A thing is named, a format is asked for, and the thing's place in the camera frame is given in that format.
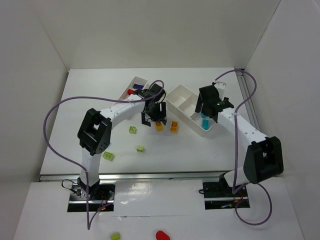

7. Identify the white divided tray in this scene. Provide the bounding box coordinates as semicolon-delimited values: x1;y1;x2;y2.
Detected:
119;76;149;101
165;84;217;137

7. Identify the teal lego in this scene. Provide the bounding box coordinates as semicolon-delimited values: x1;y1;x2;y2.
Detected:
201;119;210;130
201;113;208;120

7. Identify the red rounded lego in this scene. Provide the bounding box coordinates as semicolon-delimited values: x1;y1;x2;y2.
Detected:
127;89;134;95

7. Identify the dark blue lego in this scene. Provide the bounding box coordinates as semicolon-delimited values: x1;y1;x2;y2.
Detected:
133;83;144;90

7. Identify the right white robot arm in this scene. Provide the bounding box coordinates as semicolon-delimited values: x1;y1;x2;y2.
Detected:
195;84;284;194

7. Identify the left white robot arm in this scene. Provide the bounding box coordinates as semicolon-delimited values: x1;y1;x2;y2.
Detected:
77;82;167;197

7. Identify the yellow lego centre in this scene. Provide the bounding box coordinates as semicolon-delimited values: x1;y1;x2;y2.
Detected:
155;121;164;132

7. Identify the orange lego centre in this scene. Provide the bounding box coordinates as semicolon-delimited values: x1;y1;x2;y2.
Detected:
170;121;179;133

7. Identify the green lego middle left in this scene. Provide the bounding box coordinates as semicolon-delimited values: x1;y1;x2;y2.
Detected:
129;126;137;134

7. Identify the pale green small lego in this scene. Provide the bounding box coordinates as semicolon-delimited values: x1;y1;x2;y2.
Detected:
136;145;144;153

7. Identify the green lego lower left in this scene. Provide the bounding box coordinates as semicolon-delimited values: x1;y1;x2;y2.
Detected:
102;151;115;161

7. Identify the red piece outside front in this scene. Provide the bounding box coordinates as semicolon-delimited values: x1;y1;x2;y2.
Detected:
155;230;171;240

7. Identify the green lego outside front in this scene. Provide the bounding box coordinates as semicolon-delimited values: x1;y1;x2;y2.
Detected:
110;232;121;240

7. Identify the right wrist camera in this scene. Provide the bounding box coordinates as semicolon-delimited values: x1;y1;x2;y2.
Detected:
214;81;226;99

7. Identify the aluminium right rail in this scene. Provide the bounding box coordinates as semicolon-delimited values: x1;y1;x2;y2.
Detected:
234;67;273;173

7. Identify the aluminium rail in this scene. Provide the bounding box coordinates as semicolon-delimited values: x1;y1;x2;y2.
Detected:
39;171;224;182
234;67;273;173

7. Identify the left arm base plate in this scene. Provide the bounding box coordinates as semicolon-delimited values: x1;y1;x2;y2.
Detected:
67;183;116;213

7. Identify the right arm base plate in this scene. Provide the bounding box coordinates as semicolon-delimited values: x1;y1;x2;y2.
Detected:
198;182;251;210

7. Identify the aluminium front rail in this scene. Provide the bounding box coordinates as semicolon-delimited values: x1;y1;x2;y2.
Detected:
39;171;224;182

